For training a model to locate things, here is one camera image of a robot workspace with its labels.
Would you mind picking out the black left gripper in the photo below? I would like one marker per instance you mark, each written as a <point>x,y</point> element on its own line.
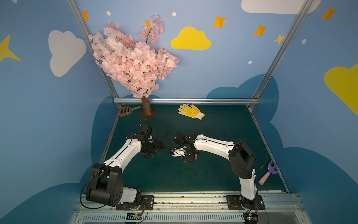
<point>152,145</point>

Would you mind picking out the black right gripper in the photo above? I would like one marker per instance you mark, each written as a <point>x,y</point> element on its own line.
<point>186,152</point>

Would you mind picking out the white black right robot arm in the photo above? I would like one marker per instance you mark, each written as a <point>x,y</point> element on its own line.
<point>241,158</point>

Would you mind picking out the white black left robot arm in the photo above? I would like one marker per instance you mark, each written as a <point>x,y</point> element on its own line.
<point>105,185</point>

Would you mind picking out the yellow white work glove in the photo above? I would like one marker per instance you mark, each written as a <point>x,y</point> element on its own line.
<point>190,111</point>

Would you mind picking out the brown tree trunk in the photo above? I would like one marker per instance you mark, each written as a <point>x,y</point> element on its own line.
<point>146,106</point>

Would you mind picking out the brown plastic slotted scoop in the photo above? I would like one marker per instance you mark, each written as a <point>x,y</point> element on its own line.
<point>126,110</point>

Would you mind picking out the left controller board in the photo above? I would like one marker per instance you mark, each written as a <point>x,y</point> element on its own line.
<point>133,218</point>

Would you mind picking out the controller board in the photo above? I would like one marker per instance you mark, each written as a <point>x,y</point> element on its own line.
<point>250,218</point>
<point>133,218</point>

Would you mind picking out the pink blossom tree crown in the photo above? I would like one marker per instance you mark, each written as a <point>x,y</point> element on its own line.
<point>135,65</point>

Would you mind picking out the purple pink toy rake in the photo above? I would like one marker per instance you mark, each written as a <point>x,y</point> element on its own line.
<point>273,169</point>

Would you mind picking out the right controller board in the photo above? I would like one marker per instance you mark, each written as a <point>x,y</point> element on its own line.
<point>250,218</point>

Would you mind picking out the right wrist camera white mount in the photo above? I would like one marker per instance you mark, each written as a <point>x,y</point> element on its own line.
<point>178,152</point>

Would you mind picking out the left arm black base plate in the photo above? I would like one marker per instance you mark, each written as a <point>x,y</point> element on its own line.
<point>145,202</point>

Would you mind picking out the horizontal aluminium back rail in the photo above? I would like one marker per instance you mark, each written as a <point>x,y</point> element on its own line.
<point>204,101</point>

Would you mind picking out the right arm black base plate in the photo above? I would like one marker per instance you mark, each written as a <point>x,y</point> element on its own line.
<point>238,202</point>

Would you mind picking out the front aluminium rail frame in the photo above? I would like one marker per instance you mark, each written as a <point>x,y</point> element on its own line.
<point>208,207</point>

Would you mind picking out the right aluminium corner post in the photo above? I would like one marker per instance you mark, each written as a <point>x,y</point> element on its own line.
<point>293,30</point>

